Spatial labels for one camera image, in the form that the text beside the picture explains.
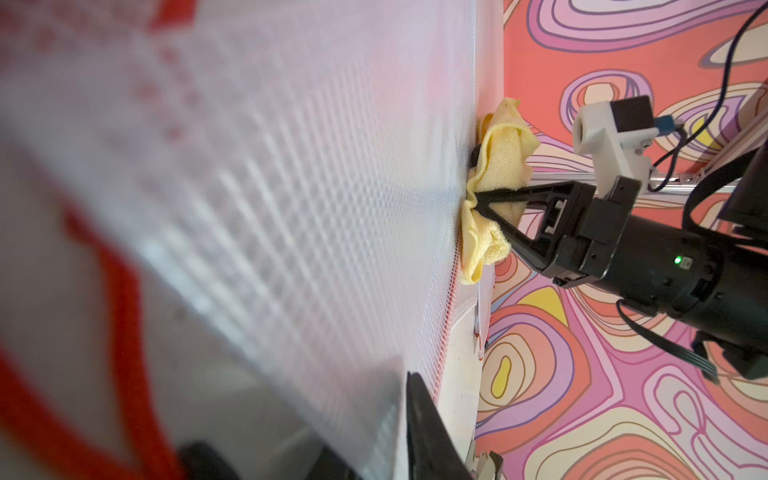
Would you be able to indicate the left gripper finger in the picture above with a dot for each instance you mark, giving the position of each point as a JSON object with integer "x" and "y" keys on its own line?
{"x": 431, "y": 454}

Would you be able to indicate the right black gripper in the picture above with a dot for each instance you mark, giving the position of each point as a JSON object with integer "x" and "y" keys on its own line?
{"x": 578, "y": 232}

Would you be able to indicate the yellow microfiber cloth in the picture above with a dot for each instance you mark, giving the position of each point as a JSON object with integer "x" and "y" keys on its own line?
{"x": 507, "y": 142}

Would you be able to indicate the clear mesh document bag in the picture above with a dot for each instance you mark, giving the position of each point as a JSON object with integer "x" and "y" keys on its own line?
{"x": 253, "y": 203}
{"x": 483, "y": 309}

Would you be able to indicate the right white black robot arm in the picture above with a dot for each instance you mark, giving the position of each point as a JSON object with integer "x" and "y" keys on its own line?
{"x": 709, "y": 273}

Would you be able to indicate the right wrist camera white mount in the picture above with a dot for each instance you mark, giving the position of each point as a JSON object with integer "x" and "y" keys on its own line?
{"x": 615, "y": 135}

